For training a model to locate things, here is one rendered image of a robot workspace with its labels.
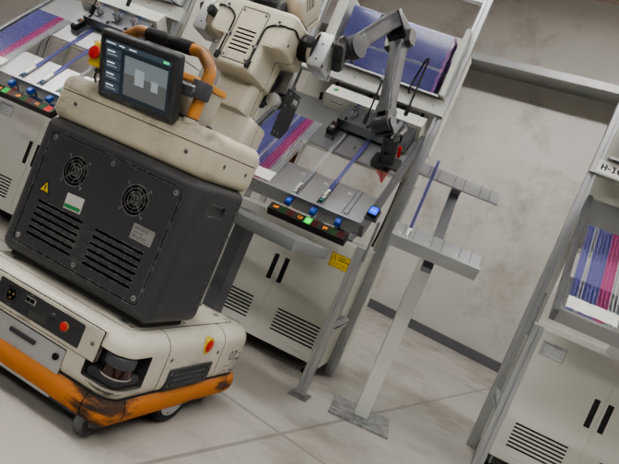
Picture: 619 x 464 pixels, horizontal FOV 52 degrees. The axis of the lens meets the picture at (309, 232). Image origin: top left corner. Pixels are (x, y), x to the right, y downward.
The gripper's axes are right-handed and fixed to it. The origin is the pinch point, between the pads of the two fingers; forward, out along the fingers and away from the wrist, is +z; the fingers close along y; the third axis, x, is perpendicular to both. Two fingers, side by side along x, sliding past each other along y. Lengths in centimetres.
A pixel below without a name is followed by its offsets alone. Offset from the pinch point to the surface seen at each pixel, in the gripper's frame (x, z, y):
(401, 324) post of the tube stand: 18, 51, -25
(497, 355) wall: -180, 270, -82
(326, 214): 6.6, 20.7, 17.3
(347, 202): -4.2, 20.2, 13.0
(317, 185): -6.4, 20.0, 28.0
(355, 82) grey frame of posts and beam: -70, 7, 41
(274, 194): 6.6, 22.0, 41.1
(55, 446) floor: 140, -5, 25
